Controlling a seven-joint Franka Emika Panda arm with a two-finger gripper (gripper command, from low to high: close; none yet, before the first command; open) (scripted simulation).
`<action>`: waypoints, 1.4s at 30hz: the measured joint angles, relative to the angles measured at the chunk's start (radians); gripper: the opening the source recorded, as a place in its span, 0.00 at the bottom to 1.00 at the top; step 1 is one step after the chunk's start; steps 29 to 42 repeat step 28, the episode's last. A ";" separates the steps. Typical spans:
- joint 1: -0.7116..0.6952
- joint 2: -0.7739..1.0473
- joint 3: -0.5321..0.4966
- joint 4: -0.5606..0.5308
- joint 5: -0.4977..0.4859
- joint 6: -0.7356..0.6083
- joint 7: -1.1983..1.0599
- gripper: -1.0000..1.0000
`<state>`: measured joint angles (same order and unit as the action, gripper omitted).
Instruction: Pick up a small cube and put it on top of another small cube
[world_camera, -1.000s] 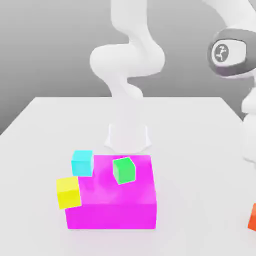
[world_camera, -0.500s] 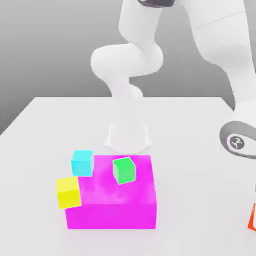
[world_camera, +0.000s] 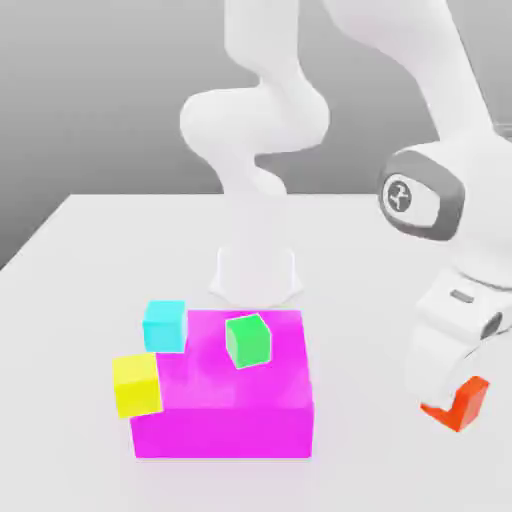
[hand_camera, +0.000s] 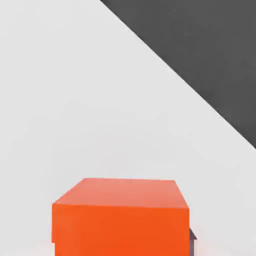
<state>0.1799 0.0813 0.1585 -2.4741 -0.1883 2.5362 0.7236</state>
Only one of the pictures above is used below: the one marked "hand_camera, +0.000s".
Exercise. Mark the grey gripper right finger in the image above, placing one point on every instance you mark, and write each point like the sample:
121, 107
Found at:
192, 244

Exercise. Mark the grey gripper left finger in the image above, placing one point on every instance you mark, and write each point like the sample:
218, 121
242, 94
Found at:
52, 250

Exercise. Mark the small orange cube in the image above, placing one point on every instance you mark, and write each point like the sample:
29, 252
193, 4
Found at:
120, 226

